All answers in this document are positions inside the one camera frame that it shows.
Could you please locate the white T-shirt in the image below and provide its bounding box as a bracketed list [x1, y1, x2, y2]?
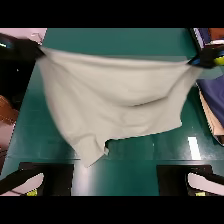
[36, 46, 204, 169]

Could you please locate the navy blue garment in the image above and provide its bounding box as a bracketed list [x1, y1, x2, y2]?
[196, 75, 224, 129]

